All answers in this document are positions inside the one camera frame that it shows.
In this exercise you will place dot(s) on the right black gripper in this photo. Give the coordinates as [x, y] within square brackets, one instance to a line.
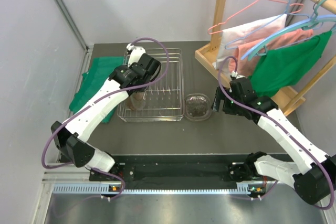
[219, 95]

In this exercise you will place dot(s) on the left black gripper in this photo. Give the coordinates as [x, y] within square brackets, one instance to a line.
[130, 67]

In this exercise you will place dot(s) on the clear glass plate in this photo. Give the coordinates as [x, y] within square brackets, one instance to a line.
[141, 100]
[197, 107]

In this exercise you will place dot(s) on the amber glass plate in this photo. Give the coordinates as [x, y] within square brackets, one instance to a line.
[134, 103]

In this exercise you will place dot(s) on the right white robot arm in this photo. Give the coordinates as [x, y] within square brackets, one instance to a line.
[311, 171]

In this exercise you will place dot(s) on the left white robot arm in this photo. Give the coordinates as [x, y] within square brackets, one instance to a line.
[122, 82]

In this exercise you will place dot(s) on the wooden clothes rack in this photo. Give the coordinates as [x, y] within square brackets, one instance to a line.
[287, 98]

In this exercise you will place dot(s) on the folded green t-shirt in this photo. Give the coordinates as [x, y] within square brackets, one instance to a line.
[93, 79]

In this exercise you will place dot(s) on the white hanging garment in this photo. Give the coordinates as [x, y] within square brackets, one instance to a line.
[223, 53]

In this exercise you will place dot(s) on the green hanging garment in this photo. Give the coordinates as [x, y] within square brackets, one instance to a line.
[286, 66]

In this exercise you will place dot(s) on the light blue plastic hanger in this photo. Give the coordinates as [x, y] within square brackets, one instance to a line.
[307, 23]

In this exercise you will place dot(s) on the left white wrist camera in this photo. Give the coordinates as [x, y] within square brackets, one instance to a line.
[135, 52]

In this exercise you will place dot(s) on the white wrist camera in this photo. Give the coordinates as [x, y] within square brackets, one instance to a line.
[135, 52]
[234, 75]

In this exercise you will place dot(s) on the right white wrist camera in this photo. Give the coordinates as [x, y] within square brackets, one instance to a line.
[234, 75]

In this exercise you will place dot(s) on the wire dish rack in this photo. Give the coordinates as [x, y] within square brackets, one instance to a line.
[164, 99]

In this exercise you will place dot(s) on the pink wire hanger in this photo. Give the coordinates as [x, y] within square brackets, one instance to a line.
[252, 3]

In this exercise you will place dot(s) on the slotted cable duct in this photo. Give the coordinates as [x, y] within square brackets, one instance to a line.
[242, 188]

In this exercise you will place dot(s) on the aluminium frame profile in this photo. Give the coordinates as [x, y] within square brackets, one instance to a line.
[71, 23]

